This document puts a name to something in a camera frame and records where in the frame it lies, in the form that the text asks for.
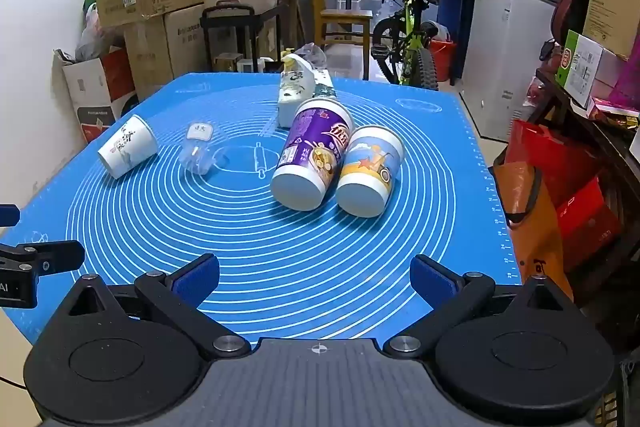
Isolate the wooden chair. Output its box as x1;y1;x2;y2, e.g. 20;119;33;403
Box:
304;0;374;78

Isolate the red plastic bucket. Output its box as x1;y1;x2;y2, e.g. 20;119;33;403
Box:
429;38;459;83

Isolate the blue cartoon-print paper cup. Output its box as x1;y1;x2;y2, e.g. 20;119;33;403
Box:
334;124;405;219

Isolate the green and white box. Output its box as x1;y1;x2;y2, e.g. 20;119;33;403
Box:
554;29;627;108

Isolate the brown cardboard box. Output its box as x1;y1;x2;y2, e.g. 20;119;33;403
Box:
123;3;207;101

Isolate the red gift bag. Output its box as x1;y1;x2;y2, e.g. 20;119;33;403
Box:
506;119;624;269

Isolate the clear plastic cup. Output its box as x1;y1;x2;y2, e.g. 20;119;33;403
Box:
179;122;224;178

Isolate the orange paper bag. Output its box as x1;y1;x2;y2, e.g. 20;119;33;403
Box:
492;161;577;309

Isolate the white chest freezer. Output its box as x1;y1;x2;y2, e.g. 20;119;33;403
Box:
459;0;562;144

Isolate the white green-print bottle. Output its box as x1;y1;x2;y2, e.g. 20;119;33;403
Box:
276;53;322;130

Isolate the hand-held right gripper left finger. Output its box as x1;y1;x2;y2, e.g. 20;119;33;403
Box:
66;253;252;362

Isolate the dark wooden side table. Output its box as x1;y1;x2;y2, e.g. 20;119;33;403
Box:
534;67;640;358

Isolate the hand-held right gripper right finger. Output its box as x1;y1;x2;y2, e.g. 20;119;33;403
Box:
382;254;564;361

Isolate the white ink-print paper cup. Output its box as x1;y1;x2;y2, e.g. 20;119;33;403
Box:
96;114;160;180

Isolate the white plastic bag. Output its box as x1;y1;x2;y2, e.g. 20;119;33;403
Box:
74;2;124;61

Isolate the white and red cardboard box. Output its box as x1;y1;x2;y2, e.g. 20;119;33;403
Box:
53;46;139;144

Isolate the black utility cart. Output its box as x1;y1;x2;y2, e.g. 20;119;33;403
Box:
199;4;282;74

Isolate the blue silicone baking mat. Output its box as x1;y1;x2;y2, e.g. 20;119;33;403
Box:
0;72;524;349

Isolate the purple printed paper cup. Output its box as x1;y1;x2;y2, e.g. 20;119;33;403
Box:
270;97;355;213

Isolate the small printed tissue packet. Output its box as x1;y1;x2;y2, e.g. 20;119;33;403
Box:
313;68;338;100

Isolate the green and black bicycle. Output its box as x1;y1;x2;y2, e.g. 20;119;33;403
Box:
344;0;454;90

